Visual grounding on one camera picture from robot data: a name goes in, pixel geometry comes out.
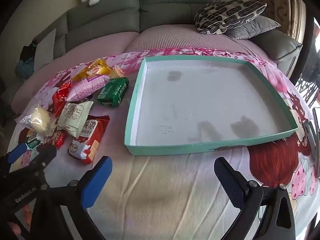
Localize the pink sofa cover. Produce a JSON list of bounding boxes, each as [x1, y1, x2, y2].
[[11, 24, 278, 115]]

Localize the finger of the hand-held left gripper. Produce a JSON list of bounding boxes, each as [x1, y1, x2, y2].
[[24, 144, 57, 178], [6, 142, 28, 164]]

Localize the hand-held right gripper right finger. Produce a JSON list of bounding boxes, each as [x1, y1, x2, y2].
[[214, 156, 297, 240]]

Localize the patterned beige curtain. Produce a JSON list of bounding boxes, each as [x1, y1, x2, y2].
[[240, 0, 308, 43]]

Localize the small yellow packet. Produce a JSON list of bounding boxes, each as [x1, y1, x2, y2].
[[107, 64, 125, 79]]

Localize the black white patterned pillow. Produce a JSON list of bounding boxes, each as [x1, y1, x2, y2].
[[194, 0, 267, 35]]

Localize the teal cardboard box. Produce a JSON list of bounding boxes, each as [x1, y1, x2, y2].
[[124, 56, 298, 156]]

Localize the teal cloth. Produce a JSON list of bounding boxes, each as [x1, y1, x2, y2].
[[15, 57, 35, 74]]

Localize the printed pink blanket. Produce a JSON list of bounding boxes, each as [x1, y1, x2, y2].
[[7, 47, 320, 240]]

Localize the white snack packet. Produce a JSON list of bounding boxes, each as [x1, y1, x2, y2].
[[58, 101, 94, 138]]

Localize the red white biscuit packet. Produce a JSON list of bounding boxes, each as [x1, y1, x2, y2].
[[67, 115, 110, 165]]

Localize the light grey cushion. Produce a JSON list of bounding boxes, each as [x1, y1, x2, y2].
[[34, 28, 57, 72]]

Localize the green snack packet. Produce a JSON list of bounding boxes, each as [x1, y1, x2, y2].
[[96, 77, 130, 108]]

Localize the yellow snack packet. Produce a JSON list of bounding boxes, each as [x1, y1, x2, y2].
[[92, 58, 113, 77], [72, 64, 105, 81]]

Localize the pink snack packet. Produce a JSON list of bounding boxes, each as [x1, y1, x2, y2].
[[66, 76, 110, 103]]

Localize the grey sofa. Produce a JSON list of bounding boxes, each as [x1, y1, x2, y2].
[[11, 0, 303, 70]]

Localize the black door frame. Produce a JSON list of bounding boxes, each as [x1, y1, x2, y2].
[[291, 5, 316, 85]]

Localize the black balcony railing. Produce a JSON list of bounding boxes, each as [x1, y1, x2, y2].
[[295, 77, 320, 107]]

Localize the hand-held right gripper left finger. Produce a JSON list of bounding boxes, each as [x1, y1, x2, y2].
[[30, 156, 113, 240]]

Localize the grey pillow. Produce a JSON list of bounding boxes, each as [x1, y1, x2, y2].
[[224, 15, 281, 40]]

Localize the black cloth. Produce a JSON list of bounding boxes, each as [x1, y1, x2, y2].
[[19, 40, 38, 62]]

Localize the clear bun packet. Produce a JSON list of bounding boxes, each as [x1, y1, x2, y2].
[[19, 104, 52, 137]]

